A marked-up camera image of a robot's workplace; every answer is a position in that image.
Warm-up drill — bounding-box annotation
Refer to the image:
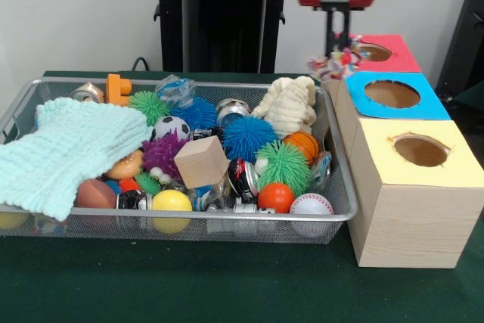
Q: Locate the plain yellow ball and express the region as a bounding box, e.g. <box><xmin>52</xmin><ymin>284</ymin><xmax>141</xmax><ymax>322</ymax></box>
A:
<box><xmin>151</xmin><ymin>189</ymin><xmax>193</xmax><ymax>213</ymax></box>

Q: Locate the small white baseball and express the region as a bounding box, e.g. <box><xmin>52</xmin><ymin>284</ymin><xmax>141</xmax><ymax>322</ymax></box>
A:
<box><xmin>289</xmin><ymin>193</ymin><xmax>334</xmax><ymax>216</ymax></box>

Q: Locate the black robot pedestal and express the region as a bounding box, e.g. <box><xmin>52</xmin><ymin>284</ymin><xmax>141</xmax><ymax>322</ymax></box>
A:
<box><xmin>145</xmin><ymin>0</ymin><xmax>306</xmax><ymax>74</ymax></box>

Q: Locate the cream knitted cloth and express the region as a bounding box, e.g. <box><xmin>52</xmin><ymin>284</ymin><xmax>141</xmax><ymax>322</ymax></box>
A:
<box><xmin>251</xmin><ymin>76</ymin><xmax>318</xmax><ymax>139</ymax></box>

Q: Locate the plain orange ball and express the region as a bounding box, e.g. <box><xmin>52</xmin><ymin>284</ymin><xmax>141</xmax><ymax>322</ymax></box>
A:
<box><xmin>257</xmin><ymin>182</ymin><xmax>295</xmax><ymax>214</ymax></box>

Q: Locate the blue spiky rubber ball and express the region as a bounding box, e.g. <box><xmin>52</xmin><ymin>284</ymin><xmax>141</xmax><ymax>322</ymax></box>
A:
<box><xmin>221</xmin><ymin>115</ymin><xmax>279</xmax><ymax>163</ymax></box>

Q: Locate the black cable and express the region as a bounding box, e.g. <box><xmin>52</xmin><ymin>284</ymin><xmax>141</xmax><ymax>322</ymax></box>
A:
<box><xmin>132</xmin><ymin>56</ymin><xmax>160</xmax><ymax>72</ymax></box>

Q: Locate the mint green knitted cloth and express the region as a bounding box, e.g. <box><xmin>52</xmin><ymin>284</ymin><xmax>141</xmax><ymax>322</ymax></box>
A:
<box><xmin>0</xmin><ymin>96</ymin><xmax>154</xmax><ymax>222</ymax></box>

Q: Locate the small orange basketball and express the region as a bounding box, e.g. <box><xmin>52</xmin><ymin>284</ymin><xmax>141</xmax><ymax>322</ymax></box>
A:
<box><xmin>284</xmin><ymin>132</ymin><xmax>321</xmax><ymax>167</ymax></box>

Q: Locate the plain wooden cube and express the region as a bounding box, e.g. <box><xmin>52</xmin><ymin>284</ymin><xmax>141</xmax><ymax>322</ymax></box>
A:
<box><xmin>173</xmin><ymin>135</ymin><xmax>231</xmax><ymax>190</ymax></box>

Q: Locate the multicoloured rope toy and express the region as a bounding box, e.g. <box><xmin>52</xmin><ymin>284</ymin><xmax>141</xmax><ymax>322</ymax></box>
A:
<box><xmin>306</xmin><ymin>33</ymin><xmax>364</xmax><ymax>82</ymax></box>

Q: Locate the dark green side table cloth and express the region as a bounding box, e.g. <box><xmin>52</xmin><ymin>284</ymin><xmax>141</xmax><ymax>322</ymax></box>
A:
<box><xmin>451</xmin><ymin>82</ymin><xmax>484</xmax><ymax>112</ymax></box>

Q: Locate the silver mesh bin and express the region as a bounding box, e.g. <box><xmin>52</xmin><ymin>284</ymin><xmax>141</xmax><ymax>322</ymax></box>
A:
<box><xmin>0</xmin><ymin>76</ymin><xmax>358</xmax><ymax>245</ymax></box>

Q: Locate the purple spiky rubber ball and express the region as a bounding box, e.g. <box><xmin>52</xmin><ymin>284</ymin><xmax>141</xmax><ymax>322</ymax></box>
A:
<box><xmin>142</xmin><ymin>132</ymin><xmax>190</xmax><ymax>179</ymax></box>

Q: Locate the green spiky rubber ball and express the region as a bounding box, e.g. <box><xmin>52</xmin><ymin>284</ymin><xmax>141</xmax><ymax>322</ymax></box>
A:
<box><xmin>255</xmin><ymin>140</ymin><xmax>312</xmax><ymax>199</ymax></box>

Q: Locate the wooden box with three holes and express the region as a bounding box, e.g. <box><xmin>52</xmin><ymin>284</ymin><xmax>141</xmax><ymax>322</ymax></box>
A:
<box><xmin>321</xmin><ymin>33</ymin><xmax>484</xmax><ymax>269</ymax></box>

